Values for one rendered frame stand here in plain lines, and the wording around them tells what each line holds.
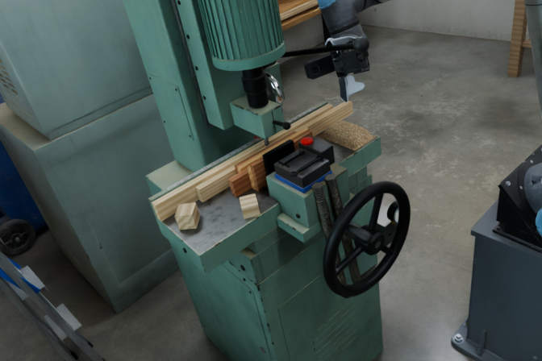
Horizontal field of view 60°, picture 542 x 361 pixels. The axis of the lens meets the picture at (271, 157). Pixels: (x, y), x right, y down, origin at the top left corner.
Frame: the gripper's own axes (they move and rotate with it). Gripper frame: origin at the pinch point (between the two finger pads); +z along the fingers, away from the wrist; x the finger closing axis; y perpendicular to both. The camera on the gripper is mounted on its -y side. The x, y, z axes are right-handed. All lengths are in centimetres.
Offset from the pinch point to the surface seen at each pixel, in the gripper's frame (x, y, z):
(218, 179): 15.7, -33.6, 9.9
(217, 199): 19.9, -34.6, 12.4
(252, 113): 3.6, -21.8, 2.1
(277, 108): 4.6, -15.9, 0.0
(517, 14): 46, 91, -247
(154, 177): 19, -66, -14
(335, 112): 15.8, -6.3, -22.5
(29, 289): 39, -113, 8
